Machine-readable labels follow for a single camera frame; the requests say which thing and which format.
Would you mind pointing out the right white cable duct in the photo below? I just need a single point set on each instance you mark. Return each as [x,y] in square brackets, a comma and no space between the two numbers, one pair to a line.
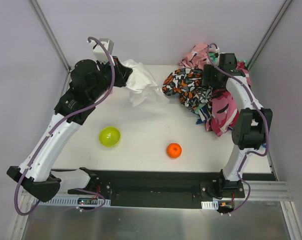
[210,205]

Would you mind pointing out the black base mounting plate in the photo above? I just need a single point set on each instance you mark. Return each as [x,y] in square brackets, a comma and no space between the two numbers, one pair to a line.
[185,190]

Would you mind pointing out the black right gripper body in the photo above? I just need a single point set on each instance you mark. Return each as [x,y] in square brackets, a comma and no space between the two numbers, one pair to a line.
[210,78]

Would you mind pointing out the left aluminium frame post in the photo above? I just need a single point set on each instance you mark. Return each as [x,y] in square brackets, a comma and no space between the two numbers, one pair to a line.
[49,33]

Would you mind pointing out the right aluminium frame post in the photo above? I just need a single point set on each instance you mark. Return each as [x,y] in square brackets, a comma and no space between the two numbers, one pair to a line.
[284,7]

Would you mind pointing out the black orange camouflage cloth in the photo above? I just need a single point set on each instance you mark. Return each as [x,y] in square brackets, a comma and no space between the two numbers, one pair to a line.
[186,84]

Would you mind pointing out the white cable duct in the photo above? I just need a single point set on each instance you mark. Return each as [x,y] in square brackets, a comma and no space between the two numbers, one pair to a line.
[71,201]
[210,205]

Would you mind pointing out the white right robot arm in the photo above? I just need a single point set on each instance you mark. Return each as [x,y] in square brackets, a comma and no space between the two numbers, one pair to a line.
[250,131]

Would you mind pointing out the magenta pink camouflage cloth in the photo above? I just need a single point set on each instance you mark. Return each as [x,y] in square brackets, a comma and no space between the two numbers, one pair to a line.
[221,107]

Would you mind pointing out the yellow-green plastic bowl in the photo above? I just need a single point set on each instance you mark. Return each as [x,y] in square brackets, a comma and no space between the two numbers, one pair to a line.
[109,136]

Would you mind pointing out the left white cable duct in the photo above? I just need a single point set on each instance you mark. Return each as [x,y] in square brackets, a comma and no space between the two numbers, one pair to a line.
[71,201]

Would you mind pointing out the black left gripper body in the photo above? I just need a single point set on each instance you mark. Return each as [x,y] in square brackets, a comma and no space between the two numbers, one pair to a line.
[121,72]

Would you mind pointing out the light pink patterned cloth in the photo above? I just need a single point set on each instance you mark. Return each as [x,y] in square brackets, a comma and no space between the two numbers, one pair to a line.
[196,59]

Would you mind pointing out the orange mandarin fruit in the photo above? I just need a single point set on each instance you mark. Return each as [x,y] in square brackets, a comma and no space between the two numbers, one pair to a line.
[174,150]

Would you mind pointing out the aluminium frame post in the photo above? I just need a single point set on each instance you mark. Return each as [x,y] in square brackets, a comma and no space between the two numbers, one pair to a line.
[284,7]
[49,33]

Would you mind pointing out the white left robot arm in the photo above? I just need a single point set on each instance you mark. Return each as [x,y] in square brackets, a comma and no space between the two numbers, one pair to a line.
[34,174]

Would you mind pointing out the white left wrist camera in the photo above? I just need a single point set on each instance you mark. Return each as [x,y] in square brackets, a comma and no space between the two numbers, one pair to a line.
[98,49]

